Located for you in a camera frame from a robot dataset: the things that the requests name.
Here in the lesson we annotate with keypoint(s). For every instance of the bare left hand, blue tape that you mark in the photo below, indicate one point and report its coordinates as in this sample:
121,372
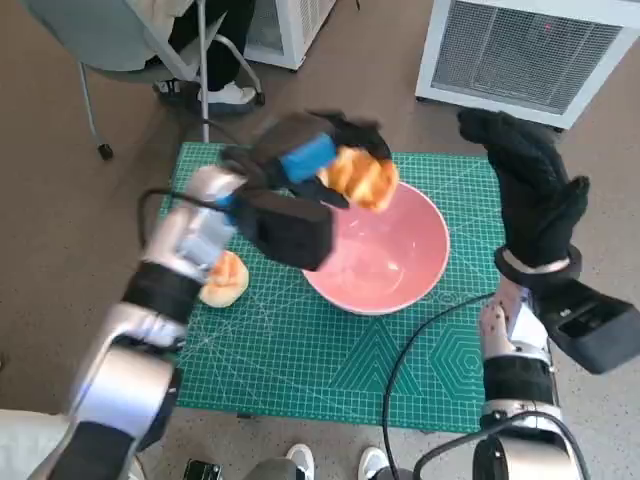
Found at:
295,145

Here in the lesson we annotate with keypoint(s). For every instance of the right hand in black glove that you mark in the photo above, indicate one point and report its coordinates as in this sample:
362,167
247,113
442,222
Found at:
535,200

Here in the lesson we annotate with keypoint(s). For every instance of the rectangular toy bread loaf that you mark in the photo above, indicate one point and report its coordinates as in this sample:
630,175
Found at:
362,177

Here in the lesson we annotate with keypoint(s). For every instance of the pink bowl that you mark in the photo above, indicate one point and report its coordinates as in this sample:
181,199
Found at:
390,250

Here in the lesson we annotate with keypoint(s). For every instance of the round toy bread bun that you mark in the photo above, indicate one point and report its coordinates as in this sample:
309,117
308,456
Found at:
230,285

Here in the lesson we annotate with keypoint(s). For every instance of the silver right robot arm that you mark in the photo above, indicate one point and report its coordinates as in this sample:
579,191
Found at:
517,375

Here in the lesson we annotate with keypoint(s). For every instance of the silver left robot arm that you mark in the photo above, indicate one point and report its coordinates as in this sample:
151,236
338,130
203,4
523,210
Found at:
125,375

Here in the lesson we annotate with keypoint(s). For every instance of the large white grille unit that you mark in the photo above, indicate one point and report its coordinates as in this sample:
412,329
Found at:
520,55

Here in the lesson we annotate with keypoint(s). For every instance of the grey office chair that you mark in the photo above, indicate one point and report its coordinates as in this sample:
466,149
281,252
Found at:
120,45

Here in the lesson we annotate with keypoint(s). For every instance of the green cutting mat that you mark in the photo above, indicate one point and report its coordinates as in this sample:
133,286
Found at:
300,350

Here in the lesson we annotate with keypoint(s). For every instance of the white shoe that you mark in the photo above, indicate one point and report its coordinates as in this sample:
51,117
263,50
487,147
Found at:
372,461
301,459

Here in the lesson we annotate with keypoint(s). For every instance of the small black device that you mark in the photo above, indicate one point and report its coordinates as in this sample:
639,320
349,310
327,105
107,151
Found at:
202,470

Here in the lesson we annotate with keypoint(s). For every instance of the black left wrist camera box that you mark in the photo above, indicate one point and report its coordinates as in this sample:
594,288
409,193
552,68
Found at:
290,230

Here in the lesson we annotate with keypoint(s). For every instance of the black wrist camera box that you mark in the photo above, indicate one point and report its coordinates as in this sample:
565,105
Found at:
290,230
585,320

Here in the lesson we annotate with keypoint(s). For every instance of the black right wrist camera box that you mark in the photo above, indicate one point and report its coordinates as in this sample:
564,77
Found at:
585,320

